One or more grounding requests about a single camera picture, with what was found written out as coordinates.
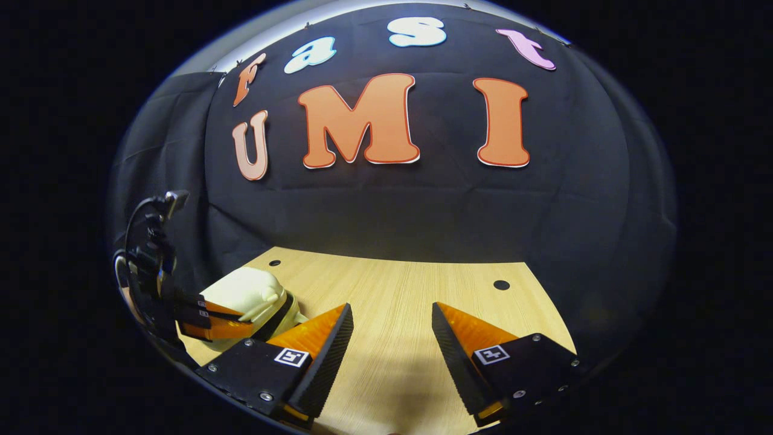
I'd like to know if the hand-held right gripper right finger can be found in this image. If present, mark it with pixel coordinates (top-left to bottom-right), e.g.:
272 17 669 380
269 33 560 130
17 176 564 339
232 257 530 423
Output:
431 301 583 427

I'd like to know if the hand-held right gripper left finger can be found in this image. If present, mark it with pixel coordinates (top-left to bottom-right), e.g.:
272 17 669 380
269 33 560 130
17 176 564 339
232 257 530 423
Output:
196 302 354 424

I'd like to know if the cream yellow small suitcase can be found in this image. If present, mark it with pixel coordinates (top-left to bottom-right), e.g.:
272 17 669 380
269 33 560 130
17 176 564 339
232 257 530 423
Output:
199 266 309 354

